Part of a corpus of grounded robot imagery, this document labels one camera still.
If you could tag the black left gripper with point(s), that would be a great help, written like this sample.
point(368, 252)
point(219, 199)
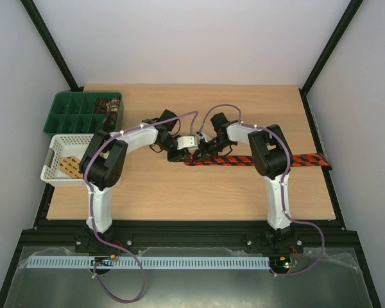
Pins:
point(178, 156)

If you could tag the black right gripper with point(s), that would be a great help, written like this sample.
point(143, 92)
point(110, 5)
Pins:
point(204, 151)

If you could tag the orange navy striped tie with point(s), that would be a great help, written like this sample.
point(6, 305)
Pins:
point(302, 160)

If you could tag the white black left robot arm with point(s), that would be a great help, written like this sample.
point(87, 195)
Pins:
point(144, 134)

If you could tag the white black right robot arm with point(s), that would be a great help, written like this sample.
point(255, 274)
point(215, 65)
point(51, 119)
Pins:
point(271, 156)

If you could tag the rolled beige patterned tie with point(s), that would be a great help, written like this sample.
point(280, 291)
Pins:
point(113, 105)

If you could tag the rolled brown patterned tie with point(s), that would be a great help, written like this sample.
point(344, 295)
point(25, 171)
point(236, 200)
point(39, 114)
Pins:
point(101, 106)

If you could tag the tan patterned tie in basket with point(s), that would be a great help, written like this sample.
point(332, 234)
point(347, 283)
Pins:
point(70, 166)

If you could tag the green divided storage tray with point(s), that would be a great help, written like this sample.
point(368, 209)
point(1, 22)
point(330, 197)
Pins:
point(73, 112)

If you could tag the white perforated plastic basket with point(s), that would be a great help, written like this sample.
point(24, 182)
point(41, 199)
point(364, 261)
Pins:
point(57, 160)

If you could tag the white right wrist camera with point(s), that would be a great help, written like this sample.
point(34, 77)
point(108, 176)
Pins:
point(202, 136)

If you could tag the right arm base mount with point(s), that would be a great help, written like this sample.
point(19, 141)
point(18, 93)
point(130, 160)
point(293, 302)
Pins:
point(273, 242)

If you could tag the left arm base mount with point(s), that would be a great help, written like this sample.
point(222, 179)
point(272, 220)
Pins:
point(86, 242)

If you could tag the left black frame post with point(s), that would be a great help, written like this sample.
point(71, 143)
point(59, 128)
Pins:
point(47, 38)

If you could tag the black frame post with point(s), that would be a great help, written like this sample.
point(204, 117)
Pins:
point(47, 38)
point(339, 30)

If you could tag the black aluminium frame rail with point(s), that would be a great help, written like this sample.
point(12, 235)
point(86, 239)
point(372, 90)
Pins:
point(189, 234)

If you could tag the light blue slotted cable duct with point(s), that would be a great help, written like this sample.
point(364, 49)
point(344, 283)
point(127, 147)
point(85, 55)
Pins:
point(158, 263)

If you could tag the right black frame post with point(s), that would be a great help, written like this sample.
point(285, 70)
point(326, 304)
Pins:
point(339, 30)

